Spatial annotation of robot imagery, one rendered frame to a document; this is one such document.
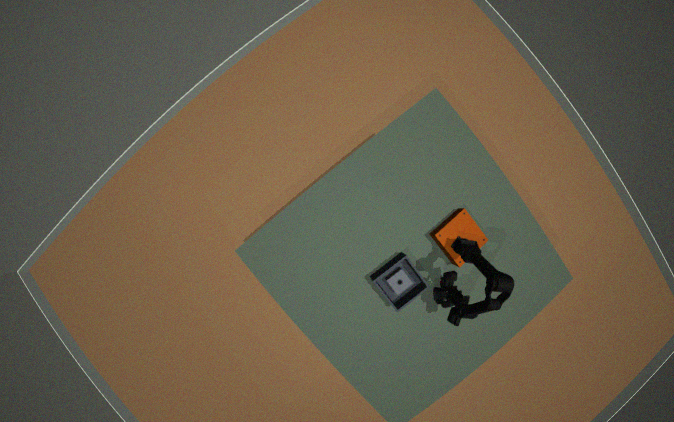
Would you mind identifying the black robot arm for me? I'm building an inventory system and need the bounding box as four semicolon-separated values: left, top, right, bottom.
433;236;514;326

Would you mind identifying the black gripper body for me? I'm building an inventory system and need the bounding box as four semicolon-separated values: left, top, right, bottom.
441;271;462;308

